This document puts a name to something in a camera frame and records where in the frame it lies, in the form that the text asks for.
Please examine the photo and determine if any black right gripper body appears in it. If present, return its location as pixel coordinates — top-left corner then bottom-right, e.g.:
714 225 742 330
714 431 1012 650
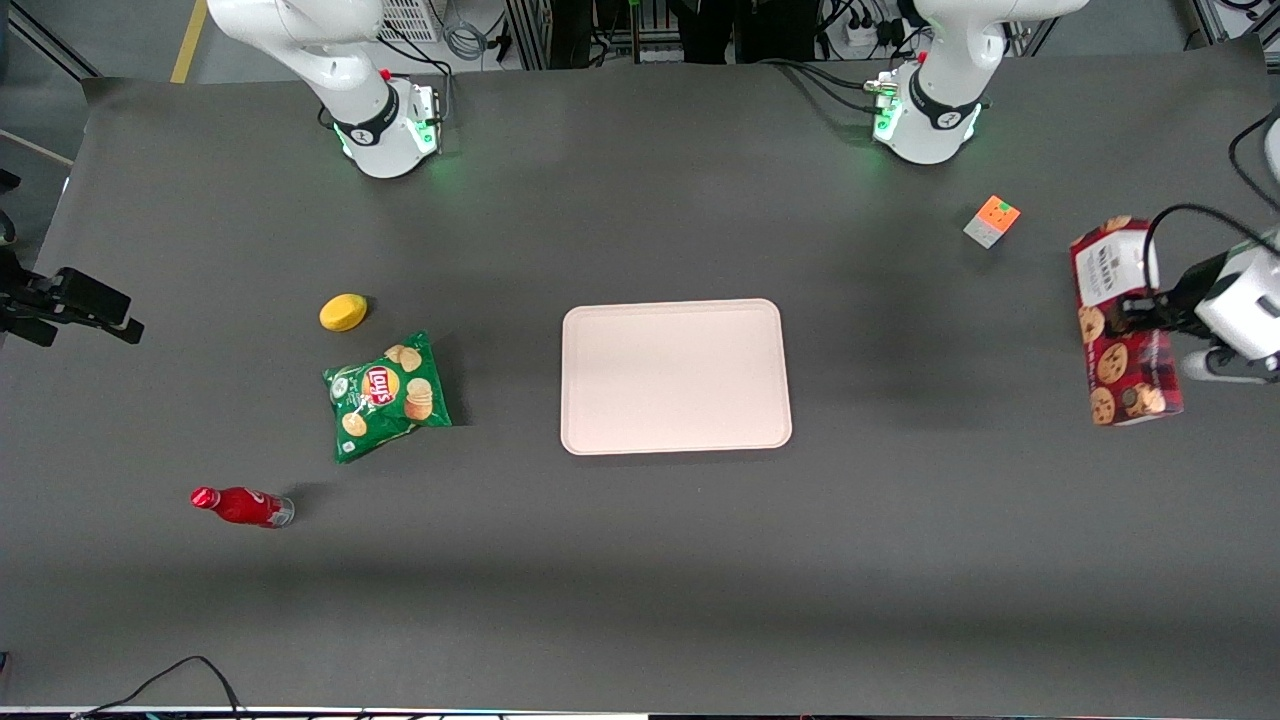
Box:
0 248 145 348

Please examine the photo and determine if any red cookie box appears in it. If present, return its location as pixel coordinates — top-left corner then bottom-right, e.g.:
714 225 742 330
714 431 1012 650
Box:
1069 215 1186 429

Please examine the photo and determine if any white vented box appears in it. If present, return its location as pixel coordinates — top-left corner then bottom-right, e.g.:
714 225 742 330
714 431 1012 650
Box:
378 0 443 44

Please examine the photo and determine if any beige rectangular tray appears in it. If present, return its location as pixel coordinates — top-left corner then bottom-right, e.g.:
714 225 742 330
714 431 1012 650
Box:
560 298 794 457

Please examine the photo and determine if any orange grey puzzle cube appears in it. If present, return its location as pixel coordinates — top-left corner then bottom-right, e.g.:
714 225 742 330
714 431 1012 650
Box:
963 194 1022 250

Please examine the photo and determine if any yellow lemon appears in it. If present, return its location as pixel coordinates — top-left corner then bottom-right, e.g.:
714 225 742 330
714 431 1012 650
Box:
319 293 368 332

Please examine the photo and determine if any red soda bottle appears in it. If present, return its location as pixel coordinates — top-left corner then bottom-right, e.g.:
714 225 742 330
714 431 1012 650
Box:
190 486 296 529

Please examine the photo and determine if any green Lay's chips bag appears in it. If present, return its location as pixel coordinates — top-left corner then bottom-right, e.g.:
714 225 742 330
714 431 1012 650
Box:
322 331 453 464

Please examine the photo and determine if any white power strip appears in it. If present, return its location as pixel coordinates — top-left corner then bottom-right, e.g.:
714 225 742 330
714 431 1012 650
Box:
838 8 906 49

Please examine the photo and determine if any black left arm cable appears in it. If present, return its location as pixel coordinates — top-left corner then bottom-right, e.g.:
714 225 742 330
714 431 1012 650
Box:
1141 108 1280 301

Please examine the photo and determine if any thin black table cable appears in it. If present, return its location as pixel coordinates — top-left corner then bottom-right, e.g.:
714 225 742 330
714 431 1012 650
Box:
72 655 248 720

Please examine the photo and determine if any black base cable bundle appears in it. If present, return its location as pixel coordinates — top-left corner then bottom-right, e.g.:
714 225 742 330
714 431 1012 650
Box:
765 57 893 117

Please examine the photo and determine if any coiled grey cable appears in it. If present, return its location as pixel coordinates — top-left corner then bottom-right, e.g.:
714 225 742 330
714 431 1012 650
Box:
441 0 493 63

